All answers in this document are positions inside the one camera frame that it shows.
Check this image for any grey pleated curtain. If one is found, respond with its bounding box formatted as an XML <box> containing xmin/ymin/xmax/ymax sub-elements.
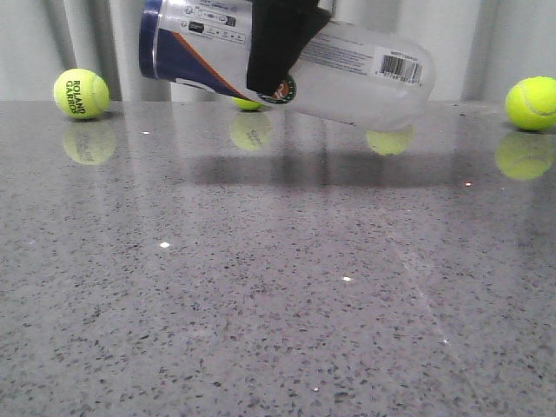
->
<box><xmin>1</xmin><ymin>1</ymin><xmax>555</xmax><ymax>103</ymax></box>

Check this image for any plain yellow tennis ball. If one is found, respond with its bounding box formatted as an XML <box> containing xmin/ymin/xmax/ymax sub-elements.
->
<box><xmin>505</xmin><ymin>76</ymin><xmax>555</xmax><ymax>131</ymax></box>

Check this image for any white blue tennis ball can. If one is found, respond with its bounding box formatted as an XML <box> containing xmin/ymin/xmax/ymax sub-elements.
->
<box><xmin>139</xmin><ymin>1</ymin><xmax>435</xmax><ymax>131</ymax></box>

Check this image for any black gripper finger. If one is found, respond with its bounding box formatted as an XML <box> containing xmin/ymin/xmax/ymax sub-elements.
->
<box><xmin>246</xmin><ymin>0</ymin><xmax>331</xmax><ymax>96</ymax></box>

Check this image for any Head Team tennis ball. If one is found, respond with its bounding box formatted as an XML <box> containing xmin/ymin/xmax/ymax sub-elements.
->
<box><xmin>231</xmin><ymin>97</ymin><xmax>264</xmax><ymax>112</ymax></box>

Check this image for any Roland Garros tennis ball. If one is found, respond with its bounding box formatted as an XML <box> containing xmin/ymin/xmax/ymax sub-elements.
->
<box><xmin>53</xmin><ymin>69</ymin><xmax>110</xmax><ymax>120</ymax></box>

